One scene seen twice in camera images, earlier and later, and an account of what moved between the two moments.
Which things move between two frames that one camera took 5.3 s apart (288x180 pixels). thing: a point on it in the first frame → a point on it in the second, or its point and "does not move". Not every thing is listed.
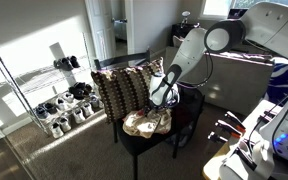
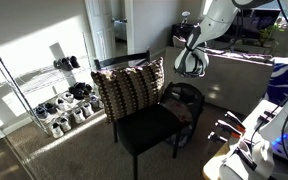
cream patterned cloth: x=147 y=123 → x=180 y=109
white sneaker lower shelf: x=63 y=101 does not move
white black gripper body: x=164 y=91 → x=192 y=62
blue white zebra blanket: x=286 y=77 does not move
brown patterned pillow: x=125 y=91 does not move
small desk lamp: x=185 y=14 does not move
